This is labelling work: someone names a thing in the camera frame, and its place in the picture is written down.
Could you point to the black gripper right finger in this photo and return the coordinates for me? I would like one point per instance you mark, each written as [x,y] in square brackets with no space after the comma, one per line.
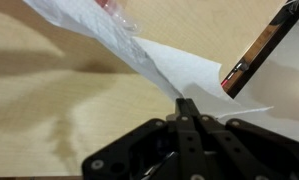
[242,143]

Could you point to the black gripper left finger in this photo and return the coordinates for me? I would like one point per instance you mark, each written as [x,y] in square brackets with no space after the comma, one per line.
[182,108]

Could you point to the white paper tissue sheet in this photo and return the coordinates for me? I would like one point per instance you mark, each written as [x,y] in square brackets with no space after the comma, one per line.
[175,66]

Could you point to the spray bottle with red liquid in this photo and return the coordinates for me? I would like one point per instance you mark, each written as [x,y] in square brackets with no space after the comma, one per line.
[122,20]

